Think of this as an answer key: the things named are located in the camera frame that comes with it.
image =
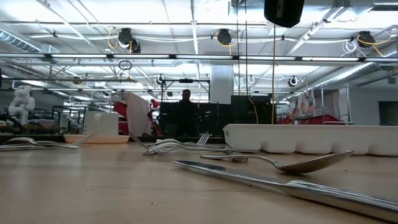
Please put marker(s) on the dark wall screen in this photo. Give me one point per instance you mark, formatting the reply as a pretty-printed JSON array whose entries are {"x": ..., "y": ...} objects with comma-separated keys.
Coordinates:
[{"x": 388, "y": 113}]

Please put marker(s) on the black background rig frame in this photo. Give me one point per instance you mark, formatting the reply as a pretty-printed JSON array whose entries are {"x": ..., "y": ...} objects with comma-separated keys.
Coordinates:
[{"x": 53, "y": 119}]

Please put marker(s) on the silver fork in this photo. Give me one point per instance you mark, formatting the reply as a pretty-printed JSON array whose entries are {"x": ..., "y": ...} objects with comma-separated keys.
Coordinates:
[
  {"x": 203, "y": 138},
  {"x": 84, "y": 139},
  {"x": 138, "y": 142}
]

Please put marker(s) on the long overhead light bar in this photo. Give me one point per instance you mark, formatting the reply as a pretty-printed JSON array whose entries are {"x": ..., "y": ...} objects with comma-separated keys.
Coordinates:
[{"x": 77, "y": 56}]

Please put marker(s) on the black equipment cabinet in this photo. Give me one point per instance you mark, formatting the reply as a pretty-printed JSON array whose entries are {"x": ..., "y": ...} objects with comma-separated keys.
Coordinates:
[{"x": 248, "y": 112}]

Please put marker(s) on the peach ceramic saucer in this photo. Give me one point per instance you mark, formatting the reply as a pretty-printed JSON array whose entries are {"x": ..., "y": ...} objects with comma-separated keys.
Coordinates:
[{"x": 96, "y": 139}]

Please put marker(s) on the white plastic cutlery tray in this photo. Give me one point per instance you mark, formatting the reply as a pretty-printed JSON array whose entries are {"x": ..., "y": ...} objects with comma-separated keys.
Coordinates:
[{"x": 311, "y": 137}]

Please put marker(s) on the person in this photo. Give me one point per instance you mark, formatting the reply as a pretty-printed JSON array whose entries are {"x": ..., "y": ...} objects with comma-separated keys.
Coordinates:
[{"x": 186, "y": 112}]

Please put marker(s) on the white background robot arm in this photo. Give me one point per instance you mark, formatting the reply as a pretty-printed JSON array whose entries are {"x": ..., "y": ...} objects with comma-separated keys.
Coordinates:
[{"x": 21, "y": 102}]

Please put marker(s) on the red round object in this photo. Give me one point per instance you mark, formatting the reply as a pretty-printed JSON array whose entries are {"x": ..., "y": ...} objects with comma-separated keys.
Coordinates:
[{"x": 155, "y": 103}]

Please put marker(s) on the white draped cover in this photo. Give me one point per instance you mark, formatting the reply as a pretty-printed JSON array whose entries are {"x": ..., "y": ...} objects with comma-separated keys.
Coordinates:
[{"x": 138, "y": 112}]

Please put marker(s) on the red tilted bin shelf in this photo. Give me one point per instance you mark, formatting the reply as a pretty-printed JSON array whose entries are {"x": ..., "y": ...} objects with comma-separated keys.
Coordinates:
[{"x": 119, "y": 109}]

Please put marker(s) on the silver ventilation duct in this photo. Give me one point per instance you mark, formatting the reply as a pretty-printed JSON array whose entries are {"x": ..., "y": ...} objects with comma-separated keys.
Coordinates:
[
  {"x": 348, "y": 74},
  {"x": 15, "y": 40}
]

